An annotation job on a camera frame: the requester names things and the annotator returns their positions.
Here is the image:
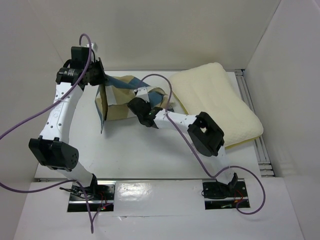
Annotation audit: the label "blue beige striped pillowcase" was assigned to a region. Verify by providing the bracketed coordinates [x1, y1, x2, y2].
[94, 75, 172, 131]

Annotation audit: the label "cream yellow-edged pillow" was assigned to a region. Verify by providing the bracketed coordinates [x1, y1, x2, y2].
[169, 62, 264, 148]

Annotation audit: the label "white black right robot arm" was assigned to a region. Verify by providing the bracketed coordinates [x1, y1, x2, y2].
[127, 97, 238, 196]

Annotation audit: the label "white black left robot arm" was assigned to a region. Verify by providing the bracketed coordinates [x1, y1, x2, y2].
[28, 43, 107, 200]

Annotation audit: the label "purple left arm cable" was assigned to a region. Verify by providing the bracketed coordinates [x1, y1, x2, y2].
[0, 33, 111, 234]

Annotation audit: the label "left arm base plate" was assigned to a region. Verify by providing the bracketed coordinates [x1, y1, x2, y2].
[59, 181, 116, 213]

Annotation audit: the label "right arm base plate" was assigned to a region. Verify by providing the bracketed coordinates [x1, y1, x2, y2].
[201, 179, 250, 210]

